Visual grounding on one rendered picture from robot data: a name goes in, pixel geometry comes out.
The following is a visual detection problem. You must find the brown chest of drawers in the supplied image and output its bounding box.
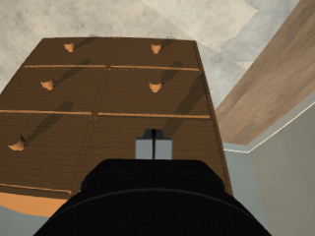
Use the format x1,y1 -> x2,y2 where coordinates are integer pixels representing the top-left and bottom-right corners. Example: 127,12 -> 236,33
0,37 -> 233,217

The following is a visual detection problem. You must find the brown wooden drawer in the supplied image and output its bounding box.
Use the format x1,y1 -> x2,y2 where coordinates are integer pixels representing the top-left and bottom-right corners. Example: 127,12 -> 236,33
25,38 -> 115,67
98,69 -> 211,118
0,69 -> 104,114
0,115 -> 90,194
79,117 -> 227,192
111,38 -> 200,71

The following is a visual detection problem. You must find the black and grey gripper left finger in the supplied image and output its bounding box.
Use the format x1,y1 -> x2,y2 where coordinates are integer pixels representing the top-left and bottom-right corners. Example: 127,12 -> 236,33
135,129 -> 154,159

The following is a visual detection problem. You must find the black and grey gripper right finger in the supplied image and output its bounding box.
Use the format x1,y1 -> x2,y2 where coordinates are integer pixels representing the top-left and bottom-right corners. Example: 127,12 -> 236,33
154,129 -> 172,159

